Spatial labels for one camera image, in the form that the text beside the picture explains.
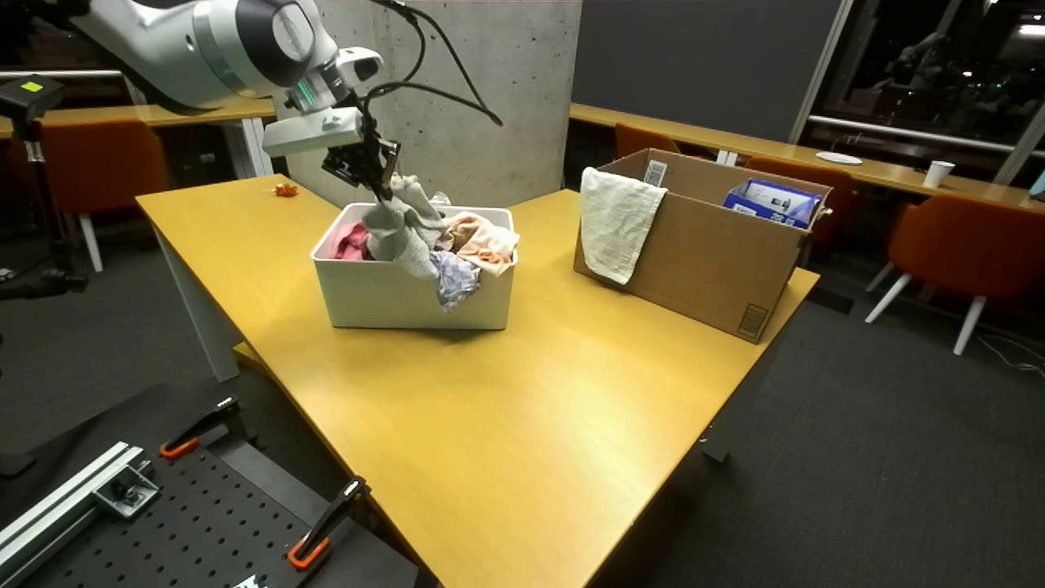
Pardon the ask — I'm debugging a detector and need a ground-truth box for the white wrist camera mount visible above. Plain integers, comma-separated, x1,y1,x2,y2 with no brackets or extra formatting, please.
260,106,368,159

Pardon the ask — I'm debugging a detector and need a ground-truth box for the white terry towel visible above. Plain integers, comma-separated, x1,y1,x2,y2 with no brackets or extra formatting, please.
358,175,455,286

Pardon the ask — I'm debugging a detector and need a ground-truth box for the purple checkered cloth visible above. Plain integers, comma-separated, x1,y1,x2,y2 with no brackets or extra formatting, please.
432,250,482,309

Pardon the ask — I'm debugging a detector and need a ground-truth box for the black cable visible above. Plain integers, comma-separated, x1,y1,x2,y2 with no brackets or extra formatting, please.
362,0,506,131

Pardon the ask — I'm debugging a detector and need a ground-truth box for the white paper cup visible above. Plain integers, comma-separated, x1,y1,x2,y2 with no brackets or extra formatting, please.
920,158,957,194

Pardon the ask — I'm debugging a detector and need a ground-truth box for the black tripod stand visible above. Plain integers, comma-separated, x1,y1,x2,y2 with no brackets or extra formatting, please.
0,69,79,298

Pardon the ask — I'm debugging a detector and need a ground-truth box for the concrete pillar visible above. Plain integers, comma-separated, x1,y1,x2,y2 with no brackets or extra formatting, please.
273,0,583,208

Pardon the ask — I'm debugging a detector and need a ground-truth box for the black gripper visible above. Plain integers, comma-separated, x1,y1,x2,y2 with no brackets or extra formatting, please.
324,129,435,227

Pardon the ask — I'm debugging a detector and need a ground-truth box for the blue package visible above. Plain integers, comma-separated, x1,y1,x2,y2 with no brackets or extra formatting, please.
721,175,827,231

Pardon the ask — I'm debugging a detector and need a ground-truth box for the black clamp with orange handle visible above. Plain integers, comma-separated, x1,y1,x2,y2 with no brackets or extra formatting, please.
158,392,243,465
284,474,368,575

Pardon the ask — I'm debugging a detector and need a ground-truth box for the long wooden counter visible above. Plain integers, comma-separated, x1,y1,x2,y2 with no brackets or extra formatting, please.
565,100,1045,215

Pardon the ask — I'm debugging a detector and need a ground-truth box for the black perforated board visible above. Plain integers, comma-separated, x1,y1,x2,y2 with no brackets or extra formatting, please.
21,433,422,588

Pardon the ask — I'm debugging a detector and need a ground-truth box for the peach cloth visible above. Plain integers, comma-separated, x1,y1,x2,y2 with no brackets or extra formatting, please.
438,208,522,276

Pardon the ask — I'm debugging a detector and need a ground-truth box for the cardboard box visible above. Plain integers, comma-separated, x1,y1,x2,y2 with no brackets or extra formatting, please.
572,144,837,345

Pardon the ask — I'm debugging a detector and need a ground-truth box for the white waffle towel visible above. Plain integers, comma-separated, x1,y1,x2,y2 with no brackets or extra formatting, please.
576,163,668,290

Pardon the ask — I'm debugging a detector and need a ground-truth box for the aluminium rail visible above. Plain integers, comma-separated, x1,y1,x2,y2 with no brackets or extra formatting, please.
0,439,163,583

